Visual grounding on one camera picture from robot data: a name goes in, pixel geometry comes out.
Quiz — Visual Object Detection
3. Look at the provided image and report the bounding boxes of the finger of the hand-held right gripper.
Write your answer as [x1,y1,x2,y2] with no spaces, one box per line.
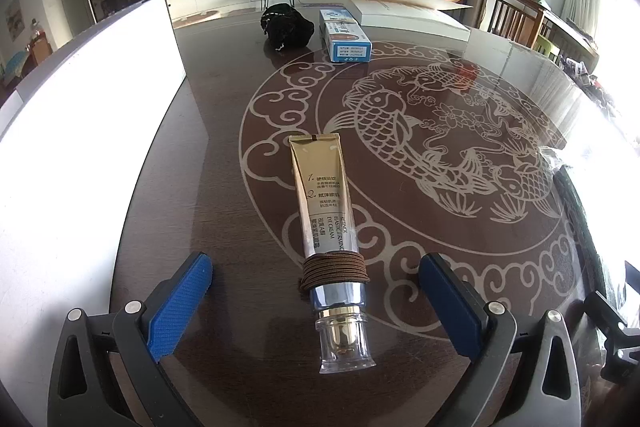
[583,289,640,384]

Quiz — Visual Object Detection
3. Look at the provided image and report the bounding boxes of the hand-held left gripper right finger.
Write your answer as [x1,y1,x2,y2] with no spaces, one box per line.
[418,252,584,427]

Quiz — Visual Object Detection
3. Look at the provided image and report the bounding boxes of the white flat cardboard box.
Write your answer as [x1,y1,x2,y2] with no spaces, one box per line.
[345,0,474,42]

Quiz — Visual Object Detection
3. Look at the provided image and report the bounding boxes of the black cloth bag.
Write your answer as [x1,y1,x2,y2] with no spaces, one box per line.
[259,3,316,53]

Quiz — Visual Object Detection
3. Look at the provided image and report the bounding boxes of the dark wooden armchair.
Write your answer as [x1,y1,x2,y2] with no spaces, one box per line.
[479,0,546,50]

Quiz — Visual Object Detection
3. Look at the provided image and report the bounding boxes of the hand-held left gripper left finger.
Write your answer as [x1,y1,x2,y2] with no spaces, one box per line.
[46,252,214,427]

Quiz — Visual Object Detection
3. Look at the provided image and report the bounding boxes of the brown hair tie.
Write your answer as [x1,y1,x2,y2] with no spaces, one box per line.
[298,254,372,296]

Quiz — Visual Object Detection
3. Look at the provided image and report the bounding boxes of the white board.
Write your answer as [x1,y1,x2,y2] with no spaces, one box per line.
[0,0,189,410]

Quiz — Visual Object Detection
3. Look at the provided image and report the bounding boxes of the blue and white carton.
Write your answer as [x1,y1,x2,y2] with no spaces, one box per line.
[322,20,374,64]

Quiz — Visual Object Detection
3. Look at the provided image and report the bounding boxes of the white carton with blue logo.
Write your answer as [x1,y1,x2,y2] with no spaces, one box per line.
[318,6,360,26]

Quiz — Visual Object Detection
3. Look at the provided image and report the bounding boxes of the clear plastic bag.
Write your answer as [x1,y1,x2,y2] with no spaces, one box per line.
[539,144,576,173]

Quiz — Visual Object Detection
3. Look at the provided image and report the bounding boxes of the gold cream tube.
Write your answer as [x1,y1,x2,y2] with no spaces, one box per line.
[288,132,379,376]

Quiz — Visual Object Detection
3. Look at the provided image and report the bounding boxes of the wall painting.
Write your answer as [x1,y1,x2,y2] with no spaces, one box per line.
[4,0,26,40]

